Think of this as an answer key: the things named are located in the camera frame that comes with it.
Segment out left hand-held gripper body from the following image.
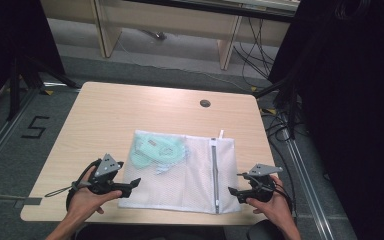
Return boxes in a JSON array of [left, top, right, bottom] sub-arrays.
[[86, 153, 132, 198]]

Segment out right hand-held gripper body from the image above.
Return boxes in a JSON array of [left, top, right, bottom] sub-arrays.
[[237, 162, 284, 204]]

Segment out white mesh laundry bag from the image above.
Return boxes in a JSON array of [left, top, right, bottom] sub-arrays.
[[117, 129, 242, 215]]

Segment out person's right hand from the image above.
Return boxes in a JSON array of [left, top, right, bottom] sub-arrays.
[[245, 174, 294, 228]]

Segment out person's left hand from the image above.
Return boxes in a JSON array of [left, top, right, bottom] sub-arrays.
[[66, 168, 123, 222]]

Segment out mint green garment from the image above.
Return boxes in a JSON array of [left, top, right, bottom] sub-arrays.
[[128, 134, 190, 175]]

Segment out person's dark pants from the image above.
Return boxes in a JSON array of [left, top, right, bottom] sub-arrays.
[[74, 218, 284, 240]]

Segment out grey tape strip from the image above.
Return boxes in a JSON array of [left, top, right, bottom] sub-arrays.
[[14, 196, 43, 210]]

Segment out black metal stand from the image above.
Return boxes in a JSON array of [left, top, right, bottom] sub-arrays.
[[5, 54, 82, 122], [252, 74, 303, 140]]

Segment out black curtain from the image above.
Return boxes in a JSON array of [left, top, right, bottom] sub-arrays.
[[0, 0, 67, 118], [267, 0, 384, 240]]

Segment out dark metal chair foot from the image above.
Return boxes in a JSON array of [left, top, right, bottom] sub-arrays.
[[141, 29, 168, 41]]

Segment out light wooden desk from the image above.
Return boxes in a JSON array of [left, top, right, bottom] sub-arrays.
[[39, 0, 302, 71]]

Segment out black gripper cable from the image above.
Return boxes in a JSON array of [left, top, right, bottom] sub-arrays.
[[270, 178, 295, 214], [65, 158, 103, 212]]

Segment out metal floor rail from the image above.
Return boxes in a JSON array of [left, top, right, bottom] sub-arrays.
[[278, 111, 336, 240], [0, 84, 42, 179]]

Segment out grey wrist strap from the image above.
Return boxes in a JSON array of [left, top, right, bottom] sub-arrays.
[[44, 181, 81, 198]]

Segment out black floor cables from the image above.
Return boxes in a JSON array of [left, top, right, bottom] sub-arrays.
[[259, 107, 298, 208]]

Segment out grey floor cable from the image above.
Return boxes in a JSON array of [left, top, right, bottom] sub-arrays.
[[0, 190, 27, 201]]

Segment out bundle of black hanging cables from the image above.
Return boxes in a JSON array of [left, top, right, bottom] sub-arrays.
[[232, 16, 279, 88]]

